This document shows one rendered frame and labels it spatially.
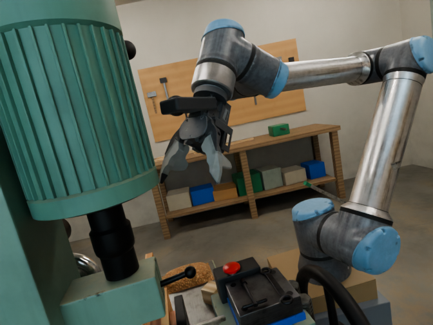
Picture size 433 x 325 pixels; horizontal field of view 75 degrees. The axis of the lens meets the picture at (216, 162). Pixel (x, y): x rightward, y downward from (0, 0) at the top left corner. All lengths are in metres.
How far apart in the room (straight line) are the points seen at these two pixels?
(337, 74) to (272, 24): 2.96
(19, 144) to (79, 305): 0.24
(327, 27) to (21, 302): 4.06
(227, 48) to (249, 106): 3.10
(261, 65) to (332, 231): 0.57
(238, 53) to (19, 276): 0.53
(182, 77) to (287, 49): 1.35
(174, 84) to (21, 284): 3.35
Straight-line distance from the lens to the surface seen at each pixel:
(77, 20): 0.39
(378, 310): 1.20
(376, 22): 4.50
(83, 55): 0.38
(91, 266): 0.63
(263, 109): 3.75
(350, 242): 0.93
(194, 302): 0.68
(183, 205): 3.37
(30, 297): 0.45
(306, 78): 0.94
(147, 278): 0.46
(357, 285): 1.15
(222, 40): 0.63
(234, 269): 0.51
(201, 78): 0.58
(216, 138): 0.50
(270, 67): 0.68
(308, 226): 1.04
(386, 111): 1.02
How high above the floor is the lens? 1.29
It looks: 10 degrees down
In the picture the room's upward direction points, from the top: 12 degrees counter-clockwise
